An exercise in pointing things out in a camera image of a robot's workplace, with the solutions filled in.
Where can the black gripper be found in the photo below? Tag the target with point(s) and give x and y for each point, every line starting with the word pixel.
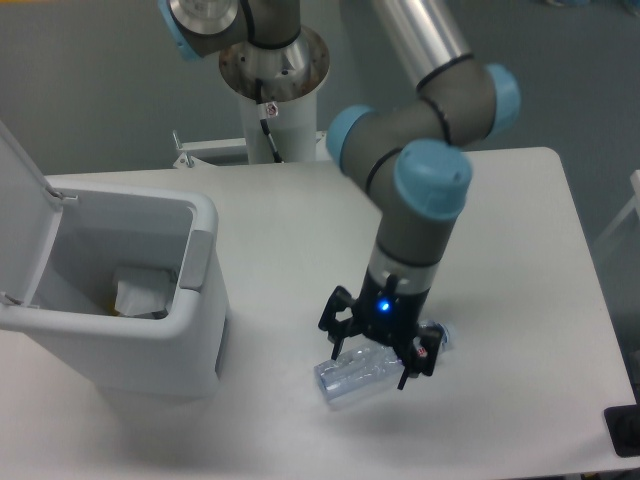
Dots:
pixel 390 319

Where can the clear crushed plastic bottle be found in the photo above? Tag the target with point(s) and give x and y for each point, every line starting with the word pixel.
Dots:
pixel 358 374

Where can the clear plastic wrapper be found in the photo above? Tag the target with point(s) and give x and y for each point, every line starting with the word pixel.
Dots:
pixel 143 292

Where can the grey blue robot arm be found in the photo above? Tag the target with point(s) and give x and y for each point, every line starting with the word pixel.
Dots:
pixel 409 162

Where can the yellow trash in can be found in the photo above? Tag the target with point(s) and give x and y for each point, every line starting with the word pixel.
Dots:
pixel 112 308

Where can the white trash can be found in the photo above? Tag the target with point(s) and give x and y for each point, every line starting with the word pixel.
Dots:
pixel 112 226

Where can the white trash can lid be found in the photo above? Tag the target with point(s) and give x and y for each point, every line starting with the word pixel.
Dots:
pixel 22 205

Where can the black object at table edge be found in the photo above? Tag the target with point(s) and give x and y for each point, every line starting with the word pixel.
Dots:
pixel 623 426

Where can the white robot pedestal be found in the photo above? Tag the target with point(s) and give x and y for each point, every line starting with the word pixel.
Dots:
pixel 276 91

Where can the white frame at right edge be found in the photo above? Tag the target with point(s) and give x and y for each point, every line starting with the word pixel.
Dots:
pixel 620 227

